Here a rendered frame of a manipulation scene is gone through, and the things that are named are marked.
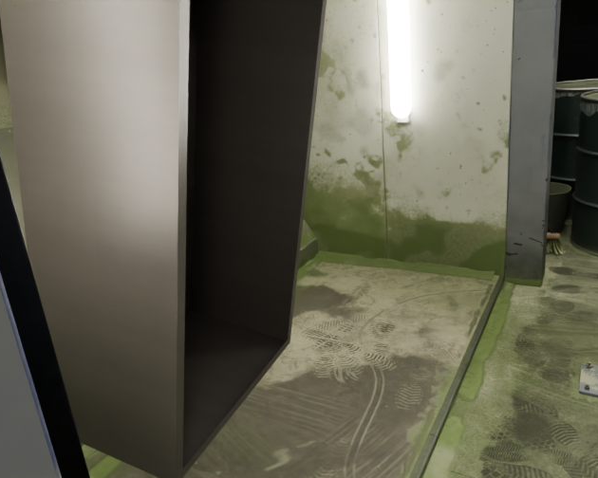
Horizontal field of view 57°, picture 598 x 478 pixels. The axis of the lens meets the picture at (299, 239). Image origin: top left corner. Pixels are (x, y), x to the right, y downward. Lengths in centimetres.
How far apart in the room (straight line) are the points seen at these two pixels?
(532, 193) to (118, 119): 233
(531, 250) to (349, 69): 134
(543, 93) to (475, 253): 88
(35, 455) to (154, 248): 70
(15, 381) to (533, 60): 271
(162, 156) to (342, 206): 242
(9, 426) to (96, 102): 73
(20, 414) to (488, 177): 279
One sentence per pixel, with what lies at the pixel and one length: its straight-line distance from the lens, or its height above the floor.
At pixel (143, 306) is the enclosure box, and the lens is 106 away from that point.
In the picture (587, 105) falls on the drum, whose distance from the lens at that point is 348.
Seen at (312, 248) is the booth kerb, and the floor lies 12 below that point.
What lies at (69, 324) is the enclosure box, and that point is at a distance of 121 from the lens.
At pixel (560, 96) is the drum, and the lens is 399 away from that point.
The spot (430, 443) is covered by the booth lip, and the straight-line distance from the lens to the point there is 196.
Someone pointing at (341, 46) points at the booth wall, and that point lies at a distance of 311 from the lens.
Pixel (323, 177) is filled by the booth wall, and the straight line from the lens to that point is 327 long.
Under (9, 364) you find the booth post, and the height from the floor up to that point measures 118.
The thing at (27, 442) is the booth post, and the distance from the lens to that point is 31.
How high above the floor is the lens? 131
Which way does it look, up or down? 19 degrees down
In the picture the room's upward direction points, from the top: 6 degrees counter-clockwise
